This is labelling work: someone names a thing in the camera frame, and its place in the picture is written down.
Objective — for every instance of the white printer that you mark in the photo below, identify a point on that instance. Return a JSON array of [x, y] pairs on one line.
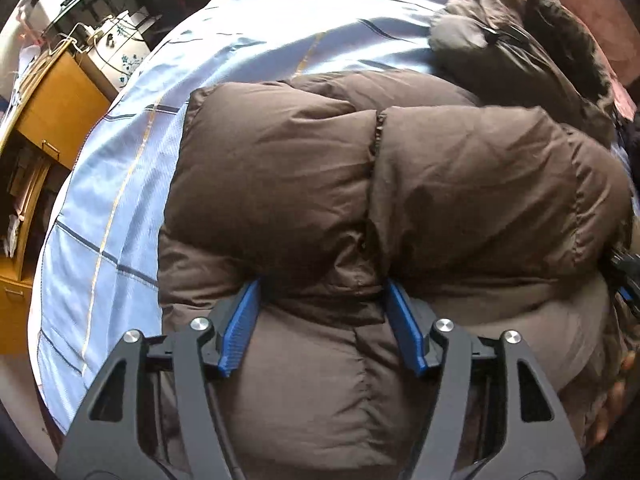
[[47, 7]]

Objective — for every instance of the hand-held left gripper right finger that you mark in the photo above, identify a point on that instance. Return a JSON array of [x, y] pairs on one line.
[[405, 330]]

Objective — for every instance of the white floral small appliance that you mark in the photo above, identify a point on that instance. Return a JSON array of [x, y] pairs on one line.
[[117, 55]]

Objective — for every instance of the yellow wooden cabinet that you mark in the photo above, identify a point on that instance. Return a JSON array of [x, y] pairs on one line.
[[55, 105]]

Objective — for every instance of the blue plaid bedsheet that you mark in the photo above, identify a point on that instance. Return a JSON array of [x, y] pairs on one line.
[[125, 185]]

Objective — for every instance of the brown down jacket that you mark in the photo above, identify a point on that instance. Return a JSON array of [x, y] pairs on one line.
[[300, 160]]

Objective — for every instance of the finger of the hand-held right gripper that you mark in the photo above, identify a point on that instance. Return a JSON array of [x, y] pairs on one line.
[[625, 265]]

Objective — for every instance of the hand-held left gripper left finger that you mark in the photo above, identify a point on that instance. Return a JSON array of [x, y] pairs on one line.
[[240, 330]]

